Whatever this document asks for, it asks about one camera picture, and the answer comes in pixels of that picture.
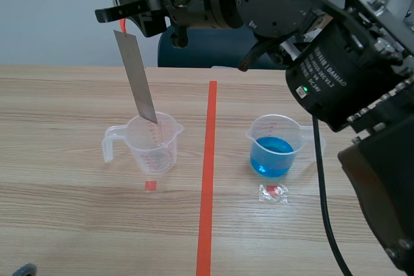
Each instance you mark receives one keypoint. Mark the empty clear plastic beaker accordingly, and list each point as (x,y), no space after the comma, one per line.
(155,146)

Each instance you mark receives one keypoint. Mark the crumpled clear plastic wrap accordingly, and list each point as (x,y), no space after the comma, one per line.
(273,193)

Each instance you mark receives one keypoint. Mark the dark blue chair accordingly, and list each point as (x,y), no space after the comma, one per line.
(207,49)

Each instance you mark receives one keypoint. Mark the grey metal plate orange strip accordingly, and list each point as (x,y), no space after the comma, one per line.
(136,72)

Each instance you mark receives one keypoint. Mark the clear beaker with blue liquid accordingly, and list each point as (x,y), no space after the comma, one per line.
(273,156)

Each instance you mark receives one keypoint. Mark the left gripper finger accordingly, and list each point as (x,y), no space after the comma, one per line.
(25,270)

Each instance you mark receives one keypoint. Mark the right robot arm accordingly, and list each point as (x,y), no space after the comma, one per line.
(323,62)

